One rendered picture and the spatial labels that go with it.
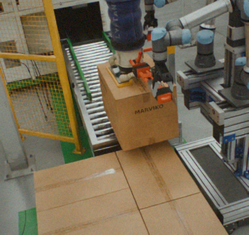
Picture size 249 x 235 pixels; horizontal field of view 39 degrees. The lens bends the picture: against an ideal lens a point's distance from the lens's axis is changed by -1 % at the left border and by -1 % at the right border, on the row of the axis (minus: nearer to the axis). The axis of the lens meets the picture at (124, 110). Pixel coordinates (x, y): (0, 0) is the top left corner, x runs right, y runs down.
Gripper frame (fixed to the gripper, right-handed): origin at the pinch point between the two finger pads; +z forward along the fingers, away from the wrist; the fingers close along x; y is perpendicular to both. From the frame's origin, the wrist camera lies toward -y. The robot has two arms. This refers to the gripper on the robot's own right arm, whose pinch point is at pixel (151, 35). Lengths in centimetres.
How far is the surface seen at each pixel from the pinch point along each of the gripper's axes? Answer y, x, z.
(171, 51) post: -18.2, 23.6, 25.2
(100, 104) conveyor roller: -30, -43, 67
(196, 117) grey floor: -49, 60, 121
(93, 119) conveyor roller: -7, -54, 65
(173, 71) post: -18, 24, 45
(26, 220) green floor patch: 31, -126, 120
